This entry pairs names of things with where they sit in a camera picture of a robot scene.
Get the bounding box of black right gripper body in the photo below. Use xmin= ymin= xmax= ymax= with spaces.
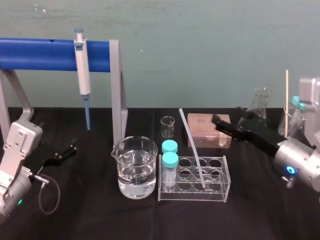
xmin=232 ymin=122 xmax=285 ymax=158

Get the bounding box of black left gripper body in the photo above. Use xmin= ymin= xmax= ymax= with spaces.
xmin=24 ymin=140 xmax=64 ymax=174

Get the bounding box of translucent white stirring rod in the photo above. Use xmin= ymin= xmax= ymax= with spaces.
xmin=178 ymin=108 xmax=207 ymax=190

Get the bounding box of glass conical flask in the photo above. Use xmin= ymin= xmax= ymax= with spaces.
xmin=236 ymin=87 xmax=271 ymax=131

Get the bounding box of pink pipette tip box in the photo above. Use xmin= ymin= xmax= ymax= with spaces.
xmin=187 ymin=113 xmax=232 ymax=148

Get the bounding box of glass beaker holding stick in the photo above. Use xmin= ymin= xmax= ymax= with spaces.
xmin=278 ymin=106 xmax=306 ymax=140

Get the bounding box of thin wooden stick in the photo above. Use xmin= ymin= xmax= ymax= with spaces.
xmin=284 ymin=69 xmax=289 ymax=138

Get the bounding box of teal capped sample tube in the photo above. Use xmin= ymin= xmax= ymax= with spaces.
xmin=289 ymin=95 xmax=306 ymax=137
xmin=161 ymin=139 xmax=179 ymax=154
xmin=161 ymin=151 xmax=180 ymax=192

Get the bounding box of small empty glass beaker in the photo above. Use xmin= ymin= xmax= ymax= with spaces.
xmin=160 ymin=116 xmax=176 ymax=138

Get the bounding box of clear acrylic tube rack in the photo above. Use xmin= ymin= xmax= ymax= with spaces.
xmin=157 ymin=154 xmax=230 ymax=203

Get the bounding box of large glass beaker with water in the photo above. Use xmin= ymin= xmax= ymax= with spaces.
xmin=111 ymin=135 xmax=159 ymax=200

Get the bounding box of black tablecloth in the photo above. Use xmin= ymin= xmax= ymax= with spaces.
xmin=0 ymin=106 xmax=320 ymax=240

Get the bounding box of white pipette with blue tip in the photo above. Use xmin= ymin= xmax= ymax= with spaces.
xmin=73 ymin=26 xmax=92 ymax=131

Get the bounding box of blue and grey pipette stand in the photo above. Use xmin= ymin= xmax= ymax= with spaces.
xmin=0 ymin=37 xmax=130 ymax=146

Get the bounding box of thin dark left gripper cable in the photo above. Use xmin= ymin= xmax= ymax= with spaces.
xmin=27 ymin=174 xmax=61 ymax=215

